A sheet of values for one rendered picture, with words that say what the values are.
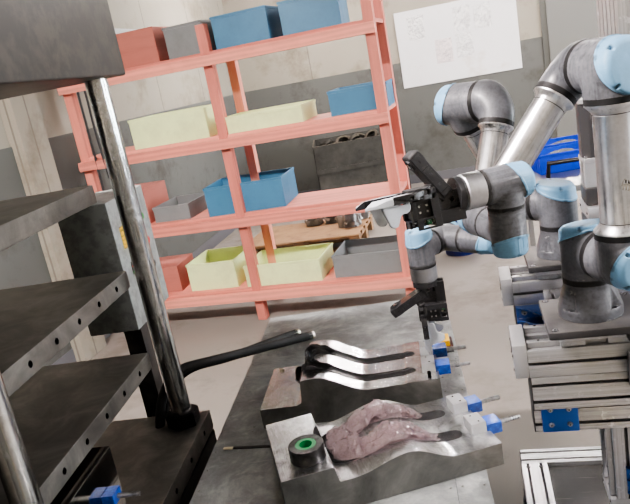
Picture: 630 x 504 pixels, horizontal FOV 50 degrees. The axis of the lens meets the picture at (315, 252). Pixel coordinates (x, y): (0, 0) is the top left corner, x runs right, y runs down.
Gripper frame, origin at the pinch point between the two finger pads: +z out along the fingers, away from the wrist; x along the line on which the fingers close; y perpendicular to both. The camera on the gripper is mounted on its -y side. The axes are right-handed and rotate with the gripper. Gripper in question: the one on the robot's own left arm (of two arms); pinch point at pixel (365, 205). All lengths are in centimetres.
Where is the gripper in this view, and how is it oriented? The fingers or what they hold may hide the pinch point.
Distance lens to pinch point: 133.9
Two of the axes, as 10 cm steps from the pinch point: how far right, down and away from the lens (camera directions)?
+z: -9.5, 2.4, -1.9
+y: 2.2, 9.7, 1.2
